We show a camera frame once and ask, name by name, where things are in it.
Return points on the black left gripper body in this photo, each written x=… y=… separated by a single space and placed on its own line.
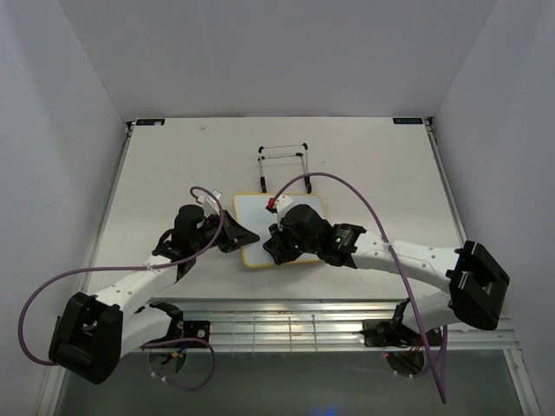
x=224 y=240

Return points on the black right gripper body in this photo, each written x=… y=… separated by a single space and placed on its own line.
x=290 y=247

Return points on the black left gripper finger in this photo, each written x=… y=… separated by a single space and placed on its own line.
x=240 y=239
x=230 y=224

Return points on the yellow framed whiteboard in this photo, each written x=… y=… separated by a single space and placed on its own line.
x=249 y=211

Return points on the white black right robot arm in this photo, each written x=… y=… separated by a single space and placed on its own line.
x=470 y=284

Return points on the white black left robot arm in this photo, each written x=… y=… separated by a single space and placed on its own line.
x=95 y=331

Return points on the black metal whiteboard stand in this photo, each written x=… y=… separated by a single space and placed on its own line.
x=292 y=156

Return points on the blue label sticker left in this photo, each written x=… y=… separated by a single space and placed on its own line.
x=150 y=122

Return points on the blue label sticker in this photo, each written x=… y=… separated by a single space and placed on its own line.
x=407 y=121
x=150 y=122

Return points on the blue label sticker right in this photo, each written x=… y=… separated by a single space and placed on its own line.
x=407 y=121

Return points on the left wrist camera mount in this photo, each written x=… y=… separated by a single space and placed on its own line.
x=209 y=202

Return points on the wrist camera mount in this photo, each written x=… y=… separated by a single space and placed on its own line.
x=209 y=202
x=279 y=206

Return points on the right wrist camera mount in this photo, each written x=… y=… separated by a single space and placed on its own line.
x=279 y=206

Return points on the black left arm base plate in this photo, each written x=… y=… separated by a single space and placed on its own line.
x=195 y=333

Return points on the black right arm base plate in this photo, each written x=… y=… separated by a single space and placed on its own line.
x=377 y=333

